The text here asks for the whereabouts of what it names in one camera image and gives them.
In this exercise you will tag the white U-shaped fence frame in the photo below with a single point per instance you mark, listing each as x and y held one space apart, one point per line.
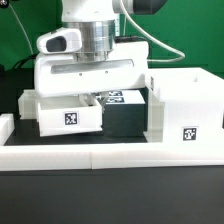
103 156

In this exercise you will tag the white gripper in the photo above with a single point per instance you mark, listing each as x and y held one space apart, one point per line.
73 63

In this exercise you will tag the white drawer tray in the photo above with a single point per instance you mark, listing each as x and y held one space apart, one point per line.
68 115
27 105

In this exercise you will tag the white drawer cabinet box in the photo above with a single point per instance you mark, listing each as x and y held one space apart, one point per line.
185 105

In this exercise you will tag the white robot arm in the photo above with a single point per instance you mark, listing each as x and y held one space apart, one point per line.
90 16

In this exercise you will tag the white fiducial marker sheet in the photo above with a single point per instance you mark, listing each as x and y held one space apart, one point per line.
125 97

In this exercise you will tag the white rear drawer tray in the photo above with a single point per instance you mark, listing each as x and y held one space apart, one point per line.
27 105

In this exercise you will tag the white front drawer tray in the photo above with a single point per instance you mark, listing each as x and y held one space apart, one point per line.
68 115

